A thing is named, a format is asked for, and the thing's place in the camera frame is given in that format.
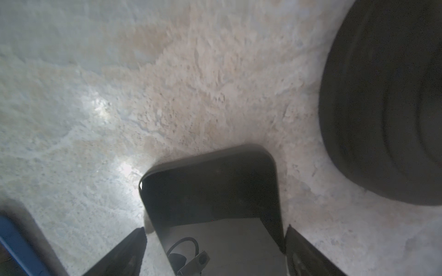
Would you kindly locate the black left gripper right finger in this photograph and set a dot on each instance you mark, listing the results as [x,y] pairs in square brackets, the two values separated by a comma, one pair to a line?
[303,259]

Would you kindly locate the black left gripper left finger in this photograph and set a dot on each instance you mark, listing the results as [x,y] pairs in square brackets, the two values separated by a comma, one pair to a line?
[125,259]

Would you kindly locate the black smartphone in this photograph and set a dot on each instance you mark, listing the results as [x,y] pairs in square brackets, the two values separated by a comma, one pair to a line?
[218,214]

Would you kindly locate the blue-edged smartphone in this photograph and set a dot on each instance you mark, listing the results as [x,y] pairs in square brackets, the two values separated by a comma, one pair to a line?
[25,260]

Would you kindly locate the black round microphone stand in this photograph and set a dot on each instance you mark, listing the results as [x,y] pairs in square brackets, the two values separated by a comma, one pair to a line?
[380,104]

